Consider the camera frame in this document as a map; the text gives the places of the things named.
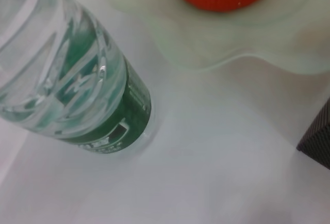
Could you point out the green glass fruit plate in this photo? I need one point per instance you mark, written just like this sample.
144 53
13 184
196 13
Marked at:
232 35

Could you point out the clear water bottle green label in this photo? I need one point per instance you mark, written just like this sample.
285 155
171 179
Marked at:
64 66

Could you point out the black mesh pen holder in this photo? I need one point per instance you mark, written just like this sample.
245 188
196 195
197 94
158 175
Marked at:
319 138

